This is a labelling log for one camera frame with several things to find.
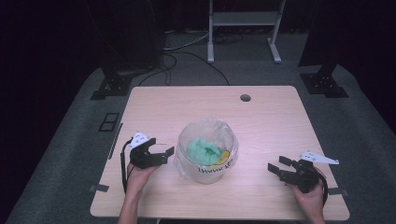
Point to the white round trash bin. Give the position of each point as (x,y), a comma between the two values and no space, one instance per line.
(204,175)

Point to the white metal stand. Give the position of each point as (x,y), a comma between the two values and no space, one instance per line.
(245,18)

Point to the black stand base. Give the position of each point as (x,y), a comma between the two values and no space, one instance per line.
(323,83)
(112,85)

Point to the clear plastic bin bag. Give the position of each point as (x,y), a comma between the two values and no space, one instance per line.
(225,132)

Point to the person's left hand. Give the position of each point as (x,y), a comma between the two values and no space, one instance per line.
(139,179)

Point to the grey tape piece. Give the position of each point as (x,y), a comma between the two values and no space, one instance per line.
(99,188)
(338,192)

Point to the person's right hand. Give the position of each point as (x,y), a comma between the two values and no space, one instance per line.
(309,197)

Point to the crumpled green plastic wrap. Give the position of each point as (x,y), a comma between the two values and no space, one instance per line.
(200,152)

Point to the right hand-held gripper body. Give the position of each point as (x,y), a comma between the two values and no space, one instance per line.
(303,175)

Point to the yellow peel scrap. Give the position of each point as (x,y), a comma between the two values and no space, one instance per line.
(224,157)

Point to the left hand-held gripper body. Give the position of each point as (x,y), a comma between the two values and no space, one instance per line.
(141,158)

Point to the black floor socket frame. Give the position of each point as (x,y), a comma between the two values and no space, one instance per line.
(109,122)

